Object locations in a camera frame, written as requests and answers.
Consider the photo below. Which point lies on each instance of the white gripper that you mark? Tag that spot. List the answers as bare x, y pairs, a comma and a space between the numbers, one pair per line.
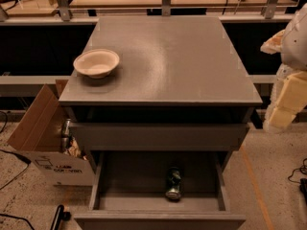
296, 45

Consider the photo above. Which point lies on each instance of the green soda can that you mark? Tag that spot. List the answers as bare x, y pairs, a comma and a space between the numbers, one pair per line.
173, 182

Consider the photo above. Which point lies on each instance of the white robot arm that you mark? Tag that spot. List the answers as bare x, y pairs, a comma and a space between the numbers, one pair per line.
294, 42

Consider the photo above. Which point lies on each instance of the grey drawer cabinet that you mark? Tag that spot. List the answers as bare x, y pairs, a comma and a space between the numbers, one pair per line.
172, 70

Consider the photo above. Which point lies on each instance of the open middle drawer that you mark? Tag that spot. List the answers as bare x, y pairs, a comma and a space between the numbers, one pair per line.
129, 193

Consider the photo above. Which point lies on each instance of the closed top drawer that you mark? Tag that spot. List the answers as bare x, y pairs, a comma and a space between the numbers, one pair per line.
159, 137

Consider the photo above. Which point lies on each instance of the cans in cardboard box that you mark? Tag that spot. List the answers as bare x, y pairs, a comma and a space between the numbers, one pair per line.
69, 144

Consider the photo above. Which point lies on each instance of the cardboard box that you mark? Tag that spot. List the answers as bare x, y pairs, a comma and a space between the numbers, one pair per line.
38, 138

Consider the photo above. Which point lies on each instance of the black handle object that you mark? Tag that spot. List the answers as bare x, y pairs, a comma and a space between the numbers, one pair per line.
60, 215

